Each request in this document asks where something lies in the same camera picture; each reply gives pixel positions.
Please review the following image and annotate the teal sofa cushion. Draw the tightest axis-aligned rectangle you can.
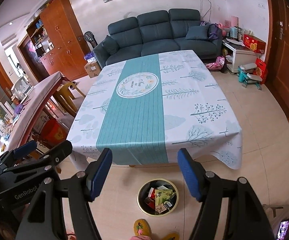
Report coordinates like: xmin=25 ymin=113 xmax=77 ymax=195
xmin=185 ymin=25 xmax=209 ymax=40

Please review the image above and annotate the left yellow slipper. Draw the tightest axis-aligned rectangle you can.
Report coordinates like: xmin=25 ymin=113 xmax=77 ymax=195
xmin=134 ymin=219 xmax=151 ymax=239

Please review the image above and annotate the round trash bin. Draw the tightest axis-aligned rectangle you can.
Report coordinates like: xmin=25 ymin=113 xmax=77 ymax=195
xmin=136 ymin=178 xmax=179 ymax=217

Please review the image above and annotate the teal step exerciser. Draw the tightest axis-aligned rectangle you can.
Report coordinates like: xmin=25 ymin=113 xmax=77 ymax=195
xmin=237 ymin=63 xmax=262 ymax=90

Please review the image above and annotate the red gift box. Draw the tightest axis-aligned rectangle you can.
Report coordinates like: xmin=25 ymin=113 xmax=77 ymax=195
xmin=243 ymin=34 xmax=266 ymax=54

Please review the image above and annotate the pink plastic bag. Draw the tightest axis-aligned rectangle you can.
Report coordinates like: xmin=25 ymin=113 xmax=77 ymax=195
xmin=206 ymin=56 xmax=225 ymax=70

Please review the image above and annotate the white side cabinet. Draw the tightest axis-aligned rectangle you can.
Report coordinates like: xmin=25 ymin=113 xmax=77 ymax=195
xmin=221 ymin=40 xmax=258 ymax=74

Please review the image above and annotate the wooden cabinet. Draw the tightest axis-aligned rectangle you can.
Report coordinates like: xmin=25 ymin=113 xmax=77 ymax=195
xmin=18 ymin=0 xmax=90 ymax=82

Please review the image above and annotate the white tree-print tablecloth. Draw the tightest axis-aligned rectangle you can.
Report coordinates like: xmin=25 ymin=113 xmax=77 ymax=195
xmin=68 ymin=50 xmax=243 ymax=170

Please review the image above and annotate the cardboard box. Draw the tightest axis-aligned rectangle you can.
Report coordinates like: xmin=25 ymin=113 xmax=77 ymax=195
xmin=84 ymin=61 xmax=101 ymax=78

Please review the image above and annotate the yellow plastic stool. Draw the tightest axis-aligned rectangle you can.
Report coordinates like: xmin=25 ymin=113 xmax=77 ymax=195
xmin=53 ymin=81 xmax=85 ymax=117

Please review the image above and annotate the dark teal sofa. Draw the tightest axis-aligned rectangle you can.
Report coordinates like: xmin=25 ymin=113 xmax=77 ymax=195
xmin=93 ymin=8 xmax=223 ymax=67

